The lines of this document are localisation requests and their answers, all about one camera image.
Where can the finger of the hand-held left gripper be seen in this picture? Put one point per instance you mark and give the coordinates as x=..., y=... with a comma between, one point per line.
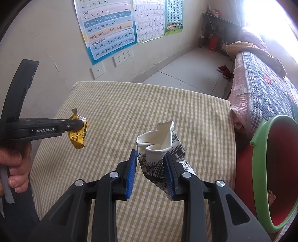
x=74, y=125

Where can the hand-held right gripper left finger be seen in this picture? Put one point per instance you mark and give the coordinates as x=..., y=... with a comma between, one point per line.
x=131, y=176

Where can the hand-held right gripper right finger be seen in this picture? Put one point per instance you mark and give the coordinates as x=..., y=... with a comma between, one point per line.
x=168, y=179

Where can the yellow brown candy wrapper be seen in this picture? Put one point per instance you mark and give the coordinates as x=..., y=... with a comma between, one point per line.
x=78, y=137

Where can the printed paper cup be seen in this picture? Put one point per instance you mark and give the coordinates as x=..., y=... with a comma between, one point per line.
x=163, y=135

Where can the red bin with green rim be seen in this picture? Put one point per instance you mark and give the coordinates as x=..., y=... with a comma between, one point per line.
x=279, y=174

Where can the person's left hand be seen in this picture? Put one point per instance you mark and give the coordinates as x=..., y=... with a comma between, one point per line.
x=16, y=156

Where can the pink bed sheet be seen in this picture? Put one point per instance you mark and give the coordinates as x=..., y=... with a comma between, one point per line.
x=239, y=93

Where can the red shoe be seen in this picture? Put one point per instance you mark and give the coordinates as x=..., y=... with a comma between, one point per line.
x=227, y=74
x=223, y=68

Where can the blue patchwork quilt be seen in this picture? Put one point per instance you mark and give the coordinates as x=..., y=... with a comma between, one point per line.
x=263, y=93

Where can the tan blanket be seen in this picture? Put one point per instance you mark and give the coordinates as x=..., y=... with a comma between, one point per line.
x=244, y=47

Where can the dark shelf unit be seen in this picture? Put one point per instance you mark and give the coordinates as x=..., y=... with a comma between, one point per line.
x=218, y=23

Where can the pink duvet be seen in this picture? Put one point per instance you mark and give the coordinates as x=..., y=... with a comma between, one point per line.
x=250, y=35

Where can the small red white box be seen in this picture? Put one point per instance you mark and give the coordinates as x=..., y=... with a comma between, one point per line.
x=217, y=12

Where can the bright window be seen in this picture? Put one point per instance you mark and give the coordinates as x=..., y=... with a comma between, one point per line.
x=267, y=18

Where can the white round-hole wall socket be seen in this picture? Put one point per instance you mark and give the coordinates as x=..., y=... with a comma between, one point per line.
x=97, y=70

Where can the blue alphabet wall poster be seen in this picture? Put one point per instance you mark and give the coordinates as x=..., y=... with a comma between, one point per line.
x=109, y=35

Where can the white chart wall poster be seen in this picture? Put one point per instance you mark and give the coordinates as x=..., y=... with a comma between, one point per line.
x=149, y=21

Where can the green-edged chart wall poster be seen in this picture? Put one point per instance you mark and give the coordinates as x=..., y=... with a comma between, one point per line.
x=173, y=14

